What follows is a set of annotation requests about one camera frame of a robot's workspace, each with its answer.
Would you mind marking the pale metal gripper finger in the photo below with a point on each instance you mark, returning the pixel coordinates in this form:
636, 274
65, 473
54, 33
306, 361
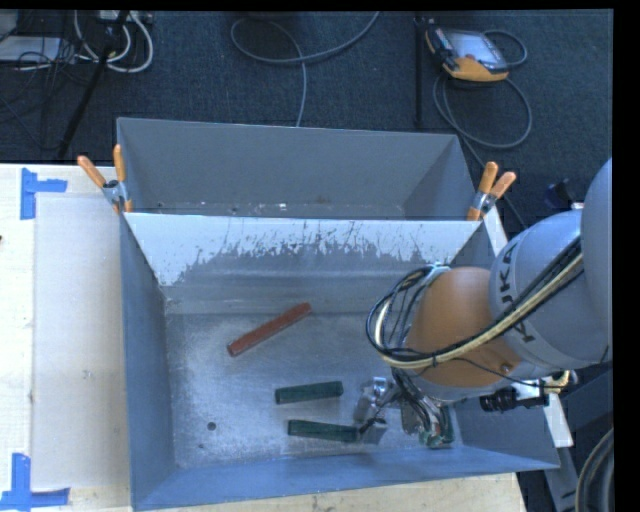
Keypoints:
369, 396
374, 433

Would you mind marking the dark green flat block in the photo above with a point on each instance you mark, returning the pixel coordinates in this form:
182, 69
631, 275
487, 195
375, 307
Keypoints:
309, 392
322, 430

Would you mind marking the grey metal bin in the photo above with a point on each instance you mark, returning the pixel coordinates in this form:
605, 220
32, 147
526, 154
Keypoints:
260, 380

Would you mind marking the red-brown flat block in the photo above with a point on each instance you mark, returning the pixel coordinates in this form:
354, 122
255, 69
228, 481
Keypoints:
270, 329

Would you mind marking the black cylinder on white bracket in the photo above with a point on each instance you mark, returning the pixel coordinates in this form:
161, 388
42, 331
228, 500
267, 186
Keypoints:
505, 399

